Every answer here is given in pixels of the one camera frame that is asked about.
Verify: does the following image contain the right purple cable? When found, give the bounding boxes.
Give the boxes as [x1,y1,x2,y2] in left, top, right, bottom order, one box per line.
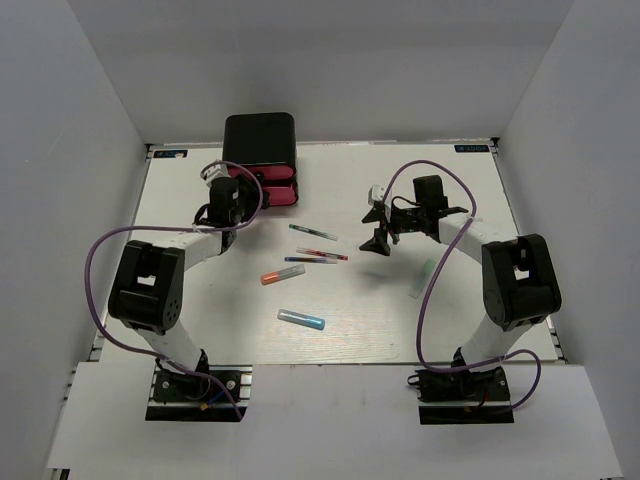
[383,159,544,414]

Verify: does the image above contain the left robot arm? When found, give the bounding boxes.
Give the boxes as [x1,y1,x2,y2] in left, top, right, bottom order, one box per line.
[108,175,270,399]

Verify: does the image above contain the pink top drawer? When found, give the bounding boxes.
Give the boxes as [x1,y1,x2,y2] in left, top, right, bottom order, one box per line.
[246,166,296,182]

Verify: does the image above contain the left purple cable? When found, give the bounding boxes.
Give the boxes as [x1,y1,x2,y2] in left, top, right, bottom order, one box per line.
[86,159,265,420]

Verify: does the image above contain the blue pen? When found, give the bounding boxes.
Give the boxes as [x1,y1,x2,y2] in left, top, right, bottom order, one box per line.
[284,256,338,265]

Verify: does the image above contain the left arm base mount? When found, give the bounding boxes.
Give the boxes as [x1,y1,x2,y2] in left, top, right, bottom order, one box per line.
[145,366,253,423]

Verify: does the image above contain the pink middle drawer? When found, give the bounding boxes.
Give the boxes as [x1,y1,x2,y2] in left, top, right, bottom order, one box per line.
[263,185,299,208]

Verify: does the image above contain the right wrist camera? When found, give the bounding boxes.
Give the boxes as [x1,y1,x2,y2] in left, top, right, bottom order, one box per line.
[368,185,387,206]

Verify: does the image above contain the blue highlighter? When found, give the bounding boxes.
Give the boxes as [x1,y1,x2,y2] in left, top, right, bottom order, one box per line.
[277,309,325,331]

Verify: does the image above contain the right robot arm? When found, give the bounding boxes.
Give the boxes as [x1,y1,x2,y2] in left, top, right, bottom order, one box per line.
[360,175,562,399]

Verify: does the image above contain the black drawer cabinet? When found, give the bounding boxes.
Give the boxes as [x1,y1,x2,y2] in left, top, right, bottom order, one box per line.
[222,112,298,193]

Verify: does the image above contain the red pen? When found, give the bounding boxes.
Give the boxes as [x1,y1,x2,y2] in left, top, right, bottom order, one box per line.
[296,247,349,261]

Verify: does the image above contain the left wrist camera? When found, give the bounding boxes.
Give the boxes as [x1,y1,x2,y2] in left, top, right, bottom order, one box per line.
[200,160,231,187]

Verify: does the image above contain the orange highlighter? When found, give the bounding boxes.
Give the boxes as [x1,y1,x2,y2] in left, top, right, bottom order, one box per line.
[260,264,306,285]

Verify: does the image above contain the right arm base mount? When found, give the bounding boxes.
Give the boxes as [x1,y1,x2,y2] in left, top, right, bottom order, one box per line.
[407,367,514,425]

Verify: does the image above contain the purple cable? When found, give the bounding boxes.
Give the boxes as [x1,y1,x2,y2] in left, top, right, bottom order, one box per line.
[86,159,265,420]
[383,159,544,414]

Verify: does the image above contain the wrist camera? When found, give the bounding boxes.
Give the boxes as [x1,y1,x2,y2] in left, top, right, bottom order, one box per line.
[368,185,387,206]
[200,160,231,187]

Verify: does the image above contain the green pen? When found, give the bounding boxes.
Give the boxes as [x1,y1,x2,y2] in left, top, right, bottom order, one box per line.
[288,224,338,241]

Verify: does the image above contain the green highlighter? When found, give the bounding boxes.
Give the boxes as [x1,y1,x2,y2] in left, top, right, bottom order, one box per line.
[409,259,436,299]

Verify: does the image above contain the pink drawer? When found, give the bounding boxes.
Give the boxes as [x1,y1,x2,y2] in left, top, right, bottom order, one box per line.
[263,185,299,208]
[246,166,296,182]

